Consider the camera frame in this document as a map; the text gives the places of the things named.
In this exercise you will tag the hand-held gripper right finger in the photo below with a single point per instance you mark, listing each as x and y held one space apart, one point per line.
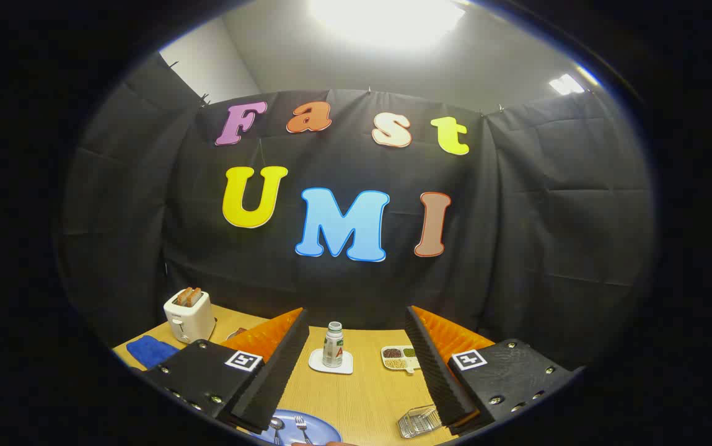
436 371

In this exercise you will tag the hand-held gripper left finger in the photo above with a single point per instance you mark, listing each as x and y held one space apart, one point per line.
275 378

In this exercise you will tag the white divided tray of beans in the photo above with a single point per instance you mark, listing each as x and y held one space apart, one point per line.
399 359

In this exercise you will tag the grey plate of food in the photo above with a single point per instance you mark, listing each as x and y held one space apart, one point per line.
239 332

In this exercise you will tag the white bottle with green label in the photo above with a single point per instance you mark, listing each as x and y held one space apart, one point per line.
333 347

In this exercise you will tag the blue round plate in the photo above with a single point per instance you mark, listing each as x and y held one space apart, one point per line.
321 428

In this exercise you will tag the white square coaster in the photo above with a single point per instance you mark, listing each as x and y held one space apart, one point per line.
347 367

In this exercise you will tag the white toaster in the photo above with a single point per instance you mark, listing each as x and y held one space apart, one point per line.
191 322

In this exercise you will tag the brown toast slice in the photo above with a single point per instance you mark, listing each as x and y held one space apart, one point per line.
183 296
195 297

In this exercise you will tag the blue folded towel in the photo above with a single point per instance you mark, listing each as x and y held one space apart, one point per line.
148 351

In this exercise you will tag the small ceiling light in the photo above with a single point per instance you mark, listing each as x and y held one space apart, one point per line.
566 83

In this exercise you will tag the large ceiling light panel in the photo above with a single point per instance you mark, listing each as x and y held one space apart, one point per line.
386 18

